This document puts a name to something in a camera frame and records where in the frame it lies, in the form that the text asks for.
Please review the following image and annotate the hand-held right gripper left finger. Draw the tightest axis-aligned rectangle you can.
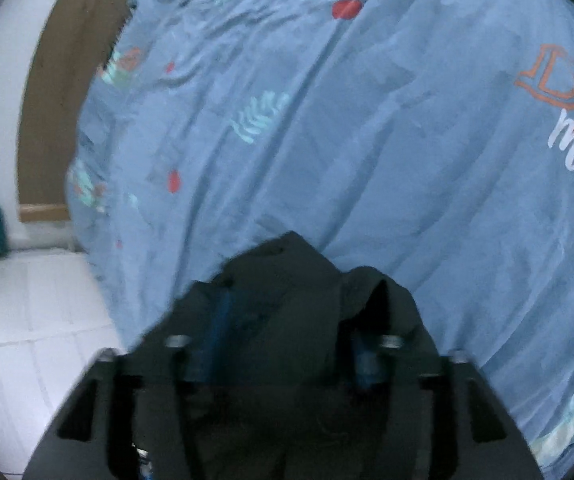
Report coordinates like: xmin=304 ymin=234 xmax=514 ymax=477
xmin=22 ymin=287 xmax=235 ymax=480

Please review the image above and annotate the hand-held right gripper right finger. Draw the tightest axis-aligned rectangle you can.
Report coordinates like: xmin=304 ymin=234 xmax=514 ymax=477
xmin=344 ymin=332 xmax=545 ymax=480

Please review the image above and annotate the wooden headboard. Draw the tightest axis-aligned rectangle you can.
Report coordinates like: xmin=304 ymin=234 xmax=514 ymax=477
xmin=17 ymin=0 xmax=140 ymax=223

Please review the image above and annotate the blue printed bed sheet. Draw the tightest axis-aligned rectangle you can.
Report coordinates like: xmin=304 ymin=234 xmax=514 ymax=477
xmin=66 ymin=0 xmax=574 ymax=480

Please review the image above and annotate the black puffer jacket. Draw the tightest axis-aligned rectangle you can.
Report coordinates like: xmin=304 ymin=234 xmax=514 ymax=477
xmin=127 ymin=230 xmax=448 ymax=480

